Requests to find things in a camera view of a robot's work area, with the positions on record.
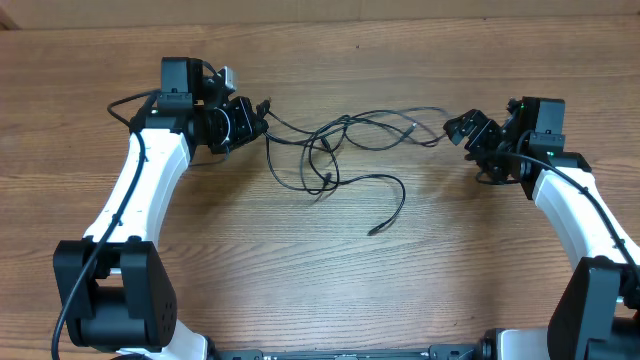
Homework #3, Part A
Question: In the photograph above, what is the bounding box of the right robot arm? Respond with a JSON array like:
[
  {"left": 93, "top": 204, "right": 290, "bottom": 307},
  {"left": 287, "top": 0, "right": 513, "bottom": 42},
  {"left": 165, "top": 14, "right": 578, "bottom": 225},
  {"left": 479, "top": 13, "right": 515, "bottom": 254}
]
[{"left": 429, "top": 97, "right": 639, "bottom": 359}]

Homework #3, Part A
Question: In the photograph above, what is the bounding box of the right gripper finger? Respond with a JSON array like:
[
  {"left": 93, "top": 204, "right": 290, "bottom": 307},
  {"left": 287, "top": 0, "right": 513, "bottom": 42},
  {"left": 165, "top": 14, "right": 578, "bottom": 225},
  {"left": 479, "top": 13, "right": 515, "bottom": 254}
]
[
  {"left": 458, "top": 109, "right": 483, "bottom": 128},
  {"left": 443, "top": 117, "right": 466, "bottom": 145}
]

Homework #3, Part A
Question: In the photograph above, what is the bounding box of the thin black USB-C cable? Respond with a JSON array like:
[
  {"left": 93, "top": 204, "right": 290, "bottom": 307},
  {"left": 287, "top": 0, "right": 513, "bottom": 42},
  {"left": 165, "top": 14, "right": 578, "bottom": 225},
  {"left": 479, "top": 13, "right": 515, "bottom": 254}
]
[{"left": 298, "top": 105, "right": 451, "bottom": 196}]

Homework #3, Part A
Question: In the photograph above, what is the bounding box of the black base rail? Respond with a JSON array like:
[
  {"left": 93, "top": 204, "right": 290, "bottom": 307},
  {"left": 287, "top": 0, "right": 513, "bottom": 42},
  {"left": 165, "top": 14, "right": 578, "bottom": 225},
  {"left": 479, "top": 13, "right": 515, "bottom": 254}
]
[{"left": 212, "top": 344, "right": 483, "bottom": 360}]

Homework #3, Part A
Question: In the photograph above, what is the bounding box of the thick black USB cable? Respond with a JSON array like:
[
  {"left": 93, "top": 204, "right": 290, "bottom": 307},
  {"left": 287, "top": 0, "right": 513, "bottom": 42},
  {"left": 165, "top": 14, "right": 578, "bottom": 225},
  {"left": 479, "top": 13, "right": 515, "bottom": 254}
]
[{"left": 261, "top": 99, "right": 407, "bottom": 237}]

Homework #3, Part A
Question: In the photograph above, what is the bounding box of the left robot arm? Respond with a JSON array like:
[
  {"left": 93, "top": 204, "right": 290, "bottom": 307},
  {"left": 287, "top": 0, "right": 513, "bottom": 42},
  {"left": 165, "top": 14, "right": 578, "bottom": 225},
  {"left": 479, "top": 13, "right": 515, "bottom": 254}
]
[{"left": 50, "top": 57, "right": 269, "bottom": 359}]

